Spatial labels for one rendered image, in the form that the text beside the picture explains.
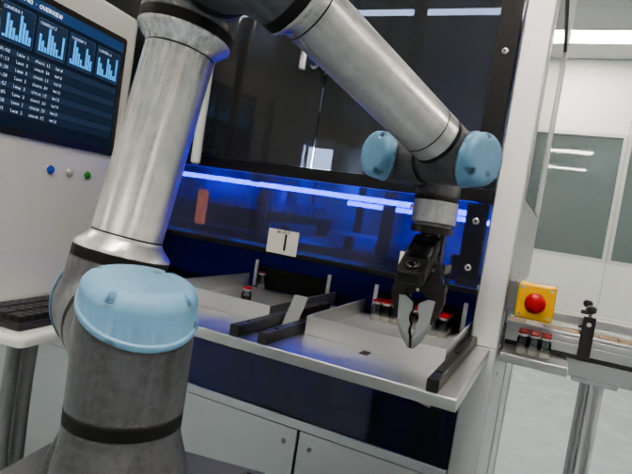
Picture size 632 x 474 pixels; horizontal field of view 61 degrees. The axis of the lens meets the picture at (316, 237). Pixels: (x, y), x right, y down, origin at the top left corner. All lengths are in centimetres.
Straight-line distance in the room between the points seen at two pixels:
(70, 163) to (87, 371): 95
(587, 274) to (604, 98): 169
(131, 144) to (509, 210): 78
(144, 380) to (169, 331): 5
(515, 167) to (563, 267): 462
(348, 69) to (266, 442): 102
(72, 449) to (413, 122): 51
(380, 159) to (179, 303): 42
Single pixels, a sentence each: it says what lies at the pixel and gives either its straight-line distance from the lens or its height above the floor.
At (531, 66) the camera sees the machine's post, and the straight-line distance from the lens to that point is 122.
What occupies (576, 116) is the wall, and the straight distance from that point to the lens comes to 591.
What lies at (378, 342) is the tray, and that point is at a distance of 96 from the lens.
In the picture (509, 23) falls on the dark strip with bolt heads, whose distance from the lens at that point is 126.
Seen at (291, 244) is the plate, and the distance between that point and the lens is 131.
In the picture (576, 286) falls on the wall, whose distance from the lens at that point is 578.
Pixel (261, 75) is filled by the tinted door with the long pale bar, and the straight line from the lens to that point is 143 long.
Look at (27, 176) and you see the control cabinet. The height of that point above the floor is 109.
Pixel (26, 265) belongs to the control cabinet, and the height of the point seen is 88.
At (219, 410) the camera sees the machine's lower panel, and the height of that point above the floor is 56.
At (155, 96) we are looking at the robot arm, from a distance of 66.
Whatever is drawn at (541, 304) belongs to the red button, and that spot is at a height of 100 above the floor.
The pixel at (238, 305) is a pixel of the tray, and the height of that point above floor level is 90.
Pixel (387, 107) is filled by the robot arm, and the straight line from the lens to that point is 68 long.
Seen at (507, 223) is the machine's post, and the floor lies 114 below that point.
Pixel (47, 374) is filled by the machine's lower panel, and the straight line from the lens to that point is 189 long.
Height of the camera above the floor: 111
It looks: 3 degrees down
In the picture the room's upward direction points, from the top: 9 degrees clockwise
